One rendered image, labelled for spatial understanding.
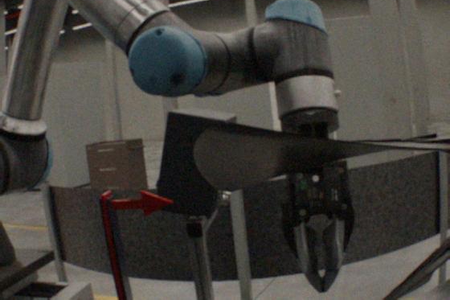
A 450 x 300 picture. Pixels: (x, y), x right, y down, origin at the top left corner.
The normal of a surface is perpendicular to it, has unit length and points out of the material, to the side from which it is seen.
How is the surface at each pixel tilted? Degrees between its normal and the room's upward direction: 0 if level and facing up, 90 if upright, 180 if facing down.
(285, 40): 77
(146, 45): 90
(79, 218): 90
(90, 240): 90
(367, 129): 90
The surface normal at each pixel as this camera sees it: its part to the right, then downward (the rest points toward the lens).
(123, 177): -0.32, 0.08
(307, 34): 0.18, -0.25
